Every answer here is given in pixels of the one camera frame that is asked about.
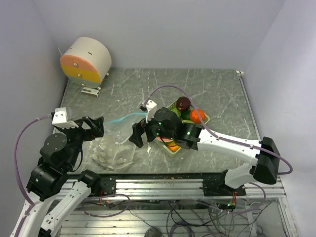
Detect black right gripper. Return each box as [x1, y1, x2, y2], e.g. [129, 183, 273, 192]
[129, 110, 175, 148]

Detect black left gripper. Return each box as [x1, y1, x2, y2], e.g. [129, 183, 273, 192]
[57, 115, 103, 168]

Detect clear polka dot zip bag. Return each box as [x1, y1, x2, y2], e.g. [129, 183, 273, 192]
[88, 121, 136, 171]

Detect orange green mango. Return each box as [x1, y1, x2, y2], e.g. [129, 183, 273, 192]
[167, 143, 180, 153]

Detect dark red plum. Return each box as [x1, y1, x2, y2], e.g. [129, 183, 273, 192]
[176, 96, 191, 111]

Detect orange tangerine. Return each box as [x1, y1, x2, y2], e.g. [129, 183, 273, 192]
[190, 109, 205, 123]

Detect watermelon slice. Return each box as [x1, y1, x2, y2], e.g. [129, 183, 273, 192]
[157, 137, 176, 147]

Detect dark green avocado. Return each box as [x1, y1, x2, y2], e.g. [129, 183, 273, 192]
[181, 109, 191, 120]

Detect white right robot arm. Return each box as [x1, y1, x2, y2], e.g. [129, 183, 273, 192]
[129, 108, 280, 196]

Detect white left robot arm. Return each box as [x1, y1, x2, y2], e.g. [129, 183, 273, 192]
[11, 113, 104, 237]

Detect clear blue-zipper plastic bag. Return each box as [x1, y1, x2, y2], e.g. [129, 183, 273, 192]
[104, 112, 146, 126]

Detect pale green plastic basket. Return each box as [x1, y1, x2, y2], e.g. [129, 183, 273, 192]
[154, 102, 210, 158]

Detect small green cabbage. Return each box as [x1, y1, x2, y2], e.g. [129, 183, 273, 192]
[170, 107, 181, 118]

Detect round cream drawer cabinet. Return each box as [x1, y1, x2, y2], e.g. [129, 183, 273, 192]
[60, 37, 112, 89]

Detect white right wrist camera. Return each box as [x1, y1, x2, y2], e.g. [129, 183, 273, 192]
[140, 100, 157, 123]

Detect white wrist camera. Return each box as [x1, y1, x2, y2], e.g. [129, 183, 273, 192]
[140, 100, 157, 123]
[51, 107, 75, 128]

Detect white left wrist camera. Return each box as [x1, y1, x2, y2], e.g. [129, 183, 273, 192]
[51, 107, 75, 128]

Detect small white metal bracket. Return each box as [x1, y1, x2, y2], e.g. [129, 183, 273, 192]
[81, 87, 100, 97]

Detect aluminium rail base frame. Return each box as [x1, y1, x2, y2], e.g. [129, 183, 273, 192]
[55, 173, 286, 200]

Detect loose cables under table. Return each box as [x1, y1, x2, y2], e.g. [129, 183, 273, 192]
[81, 192, 275, 237]

